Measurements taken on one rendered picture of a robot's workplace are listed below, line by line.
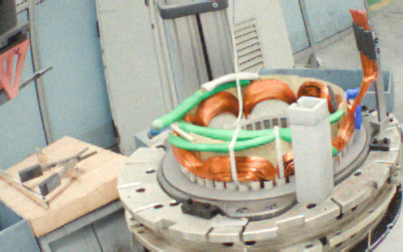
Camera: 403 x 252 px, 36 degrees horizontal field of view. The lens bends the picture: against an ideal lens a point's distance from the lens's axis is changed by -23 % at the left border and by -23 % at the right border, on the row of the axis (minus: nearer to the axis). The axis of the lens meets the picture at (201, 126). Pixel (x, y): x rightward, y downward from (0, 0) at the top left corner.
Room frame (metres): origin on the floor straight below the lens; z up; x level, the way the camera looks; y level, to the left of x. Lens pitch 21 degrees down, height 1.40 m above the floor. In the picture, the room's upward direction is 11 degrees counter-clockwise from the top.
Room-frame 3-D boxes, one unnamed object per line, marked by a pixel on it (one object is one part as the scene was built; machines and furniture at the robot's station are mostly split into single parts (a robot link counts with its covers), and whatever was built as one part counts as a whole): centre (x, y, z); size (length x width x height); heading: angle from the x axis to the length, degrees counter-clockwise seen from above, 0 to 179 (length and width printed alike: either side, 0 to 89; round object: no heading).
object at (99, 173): (0.82, 0.20, 1.05); 0.20 x 0.19 x 0.02; 130
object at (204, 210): (0.60, 0.01, 1.10); 0.03 x 0.01 x 0.01; 44
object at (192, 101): (0.73, 0.00, 1.15); 0.15 x 0.04 x 0.02; 134
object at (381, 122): (0.69, -0.20, 1.15); 0.03 x 0.02 x 0.12; 126
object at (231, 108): (0.75, -0.02, 1.12); 0.06 x 0.02 x 0.04; 134
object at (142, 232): (0.62, 0.06, 1.05); 0.09 x 0.04 x 0.01; 44
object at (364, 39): (0.67, -0.19, 1.21); 0.04 x 0.04 x 0.03; 44
